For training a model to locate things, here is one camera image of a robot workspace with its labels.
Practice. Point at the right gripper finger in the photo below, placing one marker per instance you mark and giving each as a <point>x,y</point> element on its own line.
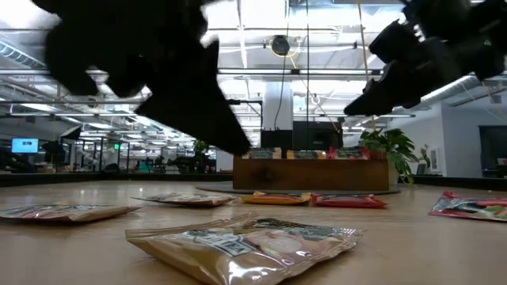
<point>394,41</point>
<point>412,75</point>

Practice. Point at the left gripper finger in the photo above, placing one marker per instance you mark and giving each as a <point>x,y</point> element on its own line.
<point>190,99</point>

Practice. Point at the beige tea packet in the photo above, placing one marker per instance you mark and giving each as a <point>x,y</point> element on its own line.
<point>67,213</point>
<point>245,249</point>
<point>186,200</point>
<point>261,154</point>

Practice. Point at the red tea packet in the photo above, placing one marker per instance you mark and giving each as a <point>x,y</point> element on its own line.
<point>348,153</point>
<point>348,202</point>
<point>471,207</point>

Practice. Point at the small green office plant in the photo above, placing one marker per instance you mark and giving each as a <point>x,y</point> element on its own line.
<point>201,148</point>

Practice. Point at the black metal gantry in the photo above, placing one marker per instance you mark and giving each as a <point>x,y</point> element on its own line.
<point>245,102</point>

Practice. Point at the long ceiling light bar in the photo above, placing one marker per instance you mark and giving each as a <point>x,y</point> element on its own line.
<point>257,71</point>

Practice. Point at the green potted plant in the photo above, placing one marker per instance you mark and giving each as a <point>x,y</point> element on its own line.
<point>396,146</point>

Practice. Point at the slim leafy plant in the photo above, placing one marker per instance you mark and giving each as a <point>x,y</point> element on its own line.
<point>425,154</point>

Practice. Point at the black perforated computer case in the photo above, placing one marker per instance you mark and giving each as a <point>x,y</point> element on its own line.
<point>317,134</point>

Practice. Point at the wooden compartment tray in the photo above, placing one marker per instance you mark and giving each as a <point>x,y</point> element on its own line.
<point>309,174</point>

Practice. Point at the lit computer monitor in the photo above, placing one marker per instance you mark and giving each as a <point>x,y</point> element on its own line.
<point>24,145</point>

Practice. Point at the white wall panel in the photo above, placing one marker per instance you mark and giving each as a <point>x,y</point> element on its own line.
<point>435,160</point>

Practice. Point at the black metal table frame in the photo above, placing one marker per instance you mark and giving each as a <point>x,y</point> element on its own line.
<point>119,178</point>

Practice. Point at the dark wall display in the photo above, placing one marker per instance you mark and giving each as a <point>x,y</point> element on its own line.
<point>493,150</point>

